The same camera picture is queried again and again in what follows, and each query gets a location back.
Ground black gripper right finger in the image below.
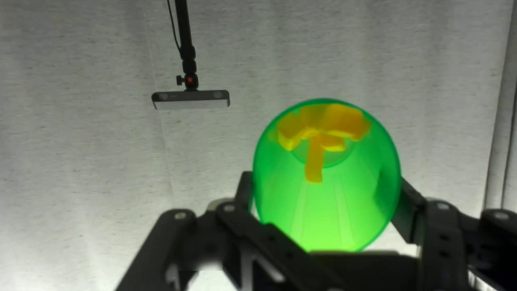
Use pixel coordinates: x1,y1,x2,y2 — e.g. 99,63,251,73
393,180,517,291

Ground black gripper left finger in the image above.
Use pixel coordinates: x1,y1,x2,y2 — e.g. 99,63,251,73
115,170,346,291

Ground green translucent plastic cup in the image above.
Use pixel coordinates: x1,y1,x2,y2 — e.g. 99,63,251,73
251,97,405,254

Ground yellow toy chips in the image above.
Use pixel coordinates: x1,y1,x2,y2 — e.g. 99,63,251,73
277,102,374,185

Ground grey curtain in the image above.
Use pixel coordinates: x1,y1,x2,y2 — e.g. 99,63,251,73
0,0,517,291

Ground black bar camera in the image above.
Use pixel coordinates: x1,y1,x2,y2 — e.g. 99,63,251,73
151,88,233,110

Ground black camera stand pole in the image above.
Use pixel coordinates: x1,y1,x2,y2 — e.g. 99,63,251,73
164,0,201,91

